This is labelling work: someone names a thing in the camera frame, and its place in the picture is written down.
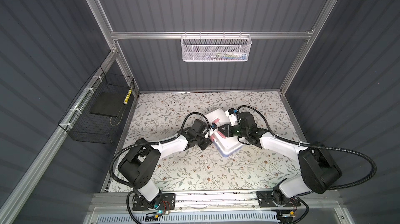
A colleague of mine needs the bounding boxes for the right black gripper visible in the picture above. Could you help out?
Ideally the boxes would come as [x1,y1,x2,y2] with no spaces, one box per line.
[218,123,248,139]

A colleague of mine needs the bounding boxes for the white blue tool box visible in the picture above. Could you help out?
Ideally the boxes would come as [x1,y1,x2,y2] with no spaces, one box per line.
[205,108,244,157]

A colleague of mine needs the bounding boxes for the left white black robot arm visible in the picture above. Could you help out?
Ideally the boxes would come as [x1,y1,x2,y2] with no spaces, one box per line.
[117,119,211,209]

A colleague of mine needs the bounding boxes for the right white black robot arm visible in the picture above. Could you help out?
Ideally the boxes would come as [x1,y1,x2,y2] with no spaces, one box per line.
[211,112,342,206]

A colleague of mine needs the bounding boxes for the floral table mat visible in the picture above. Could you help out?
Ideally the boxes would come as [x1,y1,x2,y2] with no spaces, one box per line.
[125,91,300,191]

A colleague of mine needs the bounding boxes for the pens in white basket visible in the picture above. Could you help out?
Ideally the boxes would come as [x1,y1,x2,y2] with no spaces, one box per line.
[204,51,248,62]

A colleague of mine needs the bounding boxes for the yellow marker pen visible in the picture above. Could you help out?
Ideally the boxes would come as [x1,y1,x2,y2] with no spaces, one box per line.
[123,88,133,105]

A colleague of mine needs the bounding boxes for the black pad in basket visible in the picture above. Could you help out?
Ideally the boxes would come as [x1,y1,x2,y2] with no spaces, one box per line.
[89,92,127,117]

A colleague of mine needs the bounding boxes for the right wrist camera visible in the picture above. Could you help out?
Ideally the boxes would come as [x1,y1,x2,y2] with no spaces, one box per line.
[225,108,240,126]

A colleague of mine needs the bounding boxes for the right black corrugated cable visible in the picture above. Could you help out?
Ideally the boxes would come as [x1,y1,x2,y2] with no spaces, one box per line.
[236,105,377,191]

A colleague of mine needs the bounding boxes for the black corrugated cable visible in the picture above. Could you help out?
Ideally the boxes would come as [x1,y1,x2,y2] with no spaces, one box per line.
[108,112,211,224]
[236,105,377,191]

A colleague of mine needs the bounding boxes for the left black corrugated cable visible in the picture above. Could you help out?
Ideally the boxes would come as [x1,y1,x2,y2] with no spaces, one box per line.
[108,112,211,224]

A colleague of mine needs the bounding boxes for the white wire mesh basket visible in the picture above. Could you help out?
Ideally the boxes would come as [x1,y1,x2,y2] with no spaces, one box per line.
[180,34,252,62]

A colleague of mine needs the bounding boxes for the black wire basket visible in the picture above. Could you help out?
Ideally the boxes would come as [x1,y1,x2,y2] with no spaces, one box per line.
[59,67,135,144]

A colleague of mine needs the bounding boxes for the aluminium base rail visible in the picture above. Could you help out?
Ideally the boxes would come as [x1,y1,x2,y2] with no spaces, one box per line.
[87,189,344,214]

